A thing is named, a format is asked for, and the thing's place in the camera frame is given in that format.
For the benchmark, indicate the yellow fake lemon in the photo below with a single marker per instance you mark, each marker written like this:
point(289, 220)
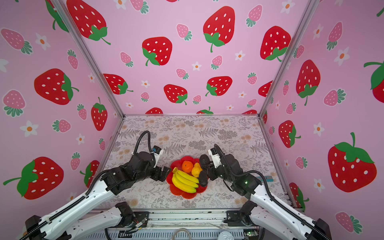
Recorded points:
point(196, 170)

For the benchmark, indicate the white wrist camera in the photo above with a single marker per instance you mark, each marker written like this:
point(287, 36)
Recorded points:
point(158, 151)
point(215, 157)

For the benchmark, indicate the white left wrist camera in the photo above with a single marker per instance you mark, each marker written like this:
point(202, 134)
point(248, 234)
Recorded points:
point(158, 151)

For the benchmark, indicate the aluminium front rail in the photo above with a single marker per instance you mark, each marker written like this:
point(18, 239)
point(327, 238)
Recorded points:
point(183, 224)

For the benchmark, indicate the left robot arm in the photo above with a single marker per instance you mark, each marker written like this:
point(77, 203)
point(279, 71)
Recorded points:
point(67, 223)

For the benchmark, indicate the orange fake orange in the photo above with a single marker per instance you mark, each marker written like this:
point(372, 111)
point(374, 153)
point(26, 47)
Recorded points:
point(187, 166)

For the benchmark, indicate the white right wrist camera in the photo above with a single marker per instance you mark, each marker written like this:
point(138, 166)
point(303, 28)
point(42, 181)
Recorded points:
point(215, 157)

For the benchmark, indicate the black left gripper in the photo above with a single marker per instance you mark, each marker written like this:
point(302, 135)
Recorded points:
point(166, 172)

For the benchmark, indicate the aluminium left corner post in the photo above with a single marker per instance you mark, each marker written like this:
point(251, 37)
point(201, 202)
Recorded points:
point(78, 38)

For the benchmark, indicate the teal utility knife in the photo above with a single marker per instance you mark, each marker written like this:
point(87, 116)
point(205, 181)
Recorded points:
point(269, 179)

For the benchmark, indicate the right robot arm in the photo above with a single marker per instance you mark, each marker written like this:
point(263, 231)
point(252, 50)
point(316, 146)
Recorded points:
point(263, 208)

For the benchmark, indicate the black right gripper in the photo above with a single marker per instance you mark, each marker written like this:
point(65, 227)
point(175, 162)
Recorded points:
point(212, 173)

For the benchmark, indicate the dark fake avocado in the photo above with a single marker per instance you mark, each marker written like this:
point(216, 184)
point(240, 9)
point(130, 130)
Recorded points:
point(203, 178)
point(204, 162)

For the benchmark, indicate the red flower-shaped fruit bowl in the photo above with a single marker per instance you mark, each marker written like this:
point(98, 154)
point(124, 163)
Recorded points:
point(177, 192)

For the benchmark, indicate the aluminium corner frame post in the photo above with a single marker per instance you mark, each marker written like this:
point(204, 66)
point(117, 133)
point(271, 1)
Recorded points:
point(301, 28)

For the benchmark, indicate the yellow fake banana bunch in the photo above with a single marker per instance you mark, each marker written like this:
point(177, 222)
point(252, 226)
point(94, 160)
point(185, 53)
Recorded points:
point(184, 181)

